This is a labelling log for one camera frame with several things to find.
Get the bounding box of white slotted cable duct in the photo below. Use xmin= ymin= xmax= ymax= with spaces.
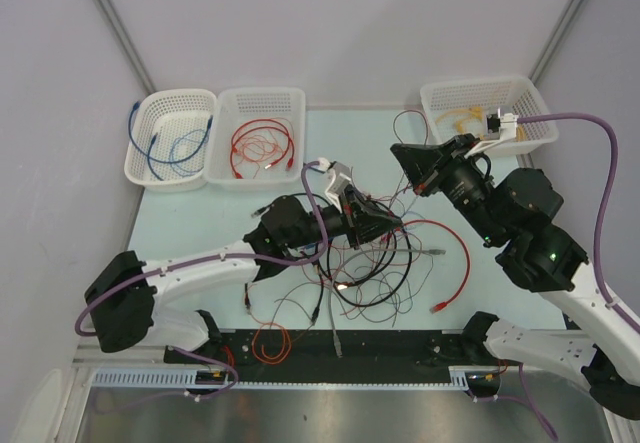
xmin=93 ymin=368 xmax=233 ymax=389

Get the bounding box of thick red cable in basket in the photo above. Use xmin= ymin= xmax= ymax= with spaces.
xmin=229 ymin=118 xmax=296 ymax=179

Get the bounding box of thick blue ethernet cable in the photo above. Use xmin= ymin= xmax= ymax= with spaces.
xmin=128 ymin=101 xmax=214 ymax=174

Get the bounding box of blue cable in left basket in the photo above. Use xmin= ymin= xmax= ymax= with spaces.
xmin=145 ymin=133 xmax=164 ymax=182

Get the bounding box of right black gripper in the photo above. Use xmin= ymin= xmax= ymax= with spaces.
xmin=389 ymin=133 xmax=506 ymax=246

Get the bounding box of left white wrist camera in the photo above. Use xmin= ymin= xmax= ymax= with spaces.
xmin=317 ymin=157 xmax=353 ymax=212

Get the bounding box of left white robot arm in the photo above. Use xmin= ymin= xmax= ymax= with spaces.
xmin=81 ymin=187 xmax=402 ymax=363

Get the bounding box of right white plastic basket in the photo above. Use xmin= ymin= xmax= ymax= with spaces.
xmin=420 ymin=76 xmax=559 ymax=156

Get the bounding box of yellow cable in basket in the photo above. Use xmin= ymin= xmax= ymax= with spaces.
xmin=434 ymin=106 xmax=528 ymax=145

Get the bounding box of thin brown wire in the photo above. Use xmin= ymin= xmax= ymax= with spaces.
xmin=272 ymin=109 xmax=436 ymax=339

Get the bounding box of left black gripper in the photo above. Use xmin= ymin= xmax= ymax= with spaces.
xmin=284 ymin=185 xmax=401 ymax=251

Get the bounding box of grey ethernet cable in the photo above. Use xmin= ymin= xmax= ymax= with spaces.
xmin=327 ymin=247 xmax=446 ymax=358

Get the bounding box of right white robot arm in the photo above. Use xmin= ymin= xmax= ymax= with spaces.
xmin=390 ymin=134 xmax=639 ymax=420

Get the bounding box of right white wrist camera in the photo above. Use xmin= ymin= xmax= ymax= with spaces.
xmin=465 ymin=109 xmax=519 ymax=158

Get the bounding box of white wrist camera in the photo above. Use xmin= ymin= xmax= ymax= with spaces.
xmin=465 ymin=109 xmax=519 ymax=158
xmin=317 ymin=157 xmax=353 ymax=212

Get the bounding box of thick red ethernet cable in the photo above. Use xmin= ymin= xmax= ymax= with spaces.
xmin=379 ymin=218 xmax=472 ymax=315

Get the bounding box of white plastic basket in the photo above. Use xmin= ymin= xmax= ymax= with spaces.
xmin=124 ymin=89 xmax=217 ymax=193
xmin=203 ymin=87 xmax=306 ymax=191
xmin=420 ymin=76 xmax=559 ymax=156

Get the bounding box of thin red wire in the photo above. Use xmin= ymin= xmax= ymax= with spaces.
xmin=234 ymin=130 xmax=286 ymax=164
xmin=299 ymin=187 xmax=431 ymax=332

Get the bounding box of left white plastic basket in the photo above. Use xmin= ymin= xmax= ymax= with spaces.
xmin=124 ymin=89 xmax=217 ymax=193

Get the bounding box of black mounting base plate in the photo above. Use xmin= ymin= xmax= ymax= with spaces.
xmin=195 ymin=329 xmax=498 ymax=385

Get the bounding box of thin red wire in basket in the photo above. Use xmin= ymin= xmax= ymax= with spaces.
xmin=234 ymin=130 xmax=286 ymax=164

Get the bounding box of orange thin wire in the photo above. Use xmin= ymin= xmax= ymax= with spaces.
xmin=251 ymin=323 xmax=292 ymax=365

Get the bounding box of middle white plastic basket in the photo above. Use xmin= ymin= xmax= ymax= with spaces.
xmin=203 ymin=87 xmax=306 ymax=191

